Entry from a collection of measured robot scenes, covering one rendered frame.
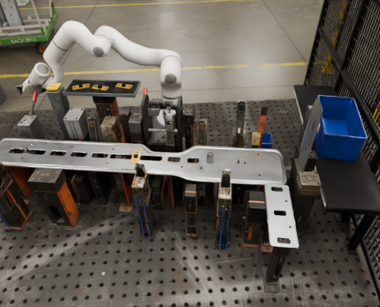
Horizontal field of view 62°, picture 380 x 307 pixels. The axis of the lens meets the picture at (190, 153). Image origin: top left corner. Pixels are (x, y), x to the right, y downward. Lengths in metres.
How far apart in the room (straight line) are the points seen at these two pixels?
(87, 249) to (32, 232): 0.30
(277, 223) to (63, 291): 0.91
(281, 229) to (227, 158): 0.41
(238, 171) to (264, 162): 0.13
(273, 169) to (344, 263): 0.51
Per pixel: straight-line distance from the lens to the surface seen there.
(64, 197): 1.51
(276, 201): 1.29
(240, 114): 1.44
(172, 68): 1.73
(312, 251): 1.56
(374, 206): 1.37
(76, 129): 1.62
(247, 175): 1.37
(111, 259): 1.51
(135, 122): 1.54
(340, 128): 1.67
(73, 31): 1.79
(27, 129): 1.76
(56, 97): 1.80
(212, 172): 1.36
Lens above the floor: 1.98
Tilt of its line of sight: 42 degrees down
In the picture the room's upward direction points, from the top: 2 degrees counter-clockwise
